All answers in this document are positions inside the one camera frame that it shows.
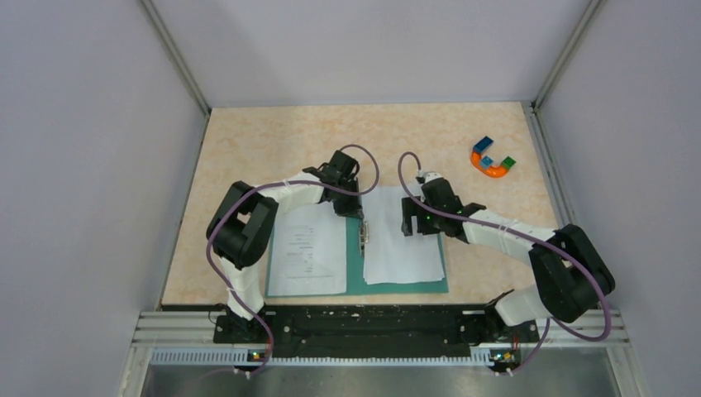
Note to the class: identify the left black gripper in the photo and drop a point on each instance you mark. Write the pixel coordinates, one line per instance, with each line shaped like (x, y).
(351, 209)

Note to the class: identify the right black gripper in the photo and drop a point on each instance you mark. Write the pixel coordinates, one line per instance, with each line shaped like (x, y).
(412, 208)

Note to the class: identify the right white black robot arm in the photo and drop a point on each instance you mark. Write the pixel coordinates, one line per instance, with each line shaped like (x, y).
(570, 275)

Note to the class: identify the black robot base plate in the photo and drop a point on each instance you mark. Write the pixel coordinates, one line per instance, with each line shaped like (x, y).
(378, 331)

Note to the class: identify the grey slotted cable duct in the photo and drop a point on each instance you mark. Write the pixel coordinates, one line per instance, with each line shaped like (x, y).
(192, 356)

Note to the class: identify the metal folder clip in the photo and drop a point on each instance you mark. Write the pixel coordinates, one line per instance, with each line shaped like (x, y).
(364, 237)

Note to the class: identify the orange curved toy block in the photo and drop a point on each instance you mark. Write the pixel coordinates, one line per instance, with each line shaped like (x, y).
(494, 171)

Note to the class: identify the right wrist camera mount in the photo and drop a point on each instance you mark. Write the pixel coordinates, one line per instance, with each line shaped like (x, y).
(424, 176)

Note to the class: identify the aluminium frame rail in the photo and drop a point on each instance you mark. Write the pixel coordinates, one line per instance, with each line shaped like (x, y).
(175, 329)

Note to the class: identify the dark blue toy brick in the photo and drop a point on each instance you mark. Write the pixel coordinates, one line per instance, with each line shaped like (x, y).
(484, 144)

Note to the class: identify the printed white paper sheet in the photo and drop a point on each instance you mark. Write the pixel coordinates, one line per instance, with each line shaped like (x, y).
(307, 255)

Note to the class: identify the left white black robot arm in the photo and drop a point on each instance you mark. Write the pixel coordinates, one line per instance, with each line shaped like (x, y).
(240, 229)

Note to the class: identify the green toy brick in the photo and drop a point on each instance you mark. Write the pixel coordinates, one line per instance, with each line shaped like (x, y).
(507, 163)

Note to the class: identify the light blue toy brick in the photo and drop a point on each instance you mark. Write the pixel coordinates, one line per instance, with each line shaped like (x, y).
(486, 162)

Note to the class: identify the green plastic folder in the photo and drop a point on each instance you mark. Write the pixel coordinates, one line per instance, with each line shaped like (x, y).
(356, 284)

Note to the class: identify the white paper sheets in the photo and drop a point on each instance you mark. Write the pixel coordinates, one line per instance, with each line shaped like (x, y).
(390, 256)

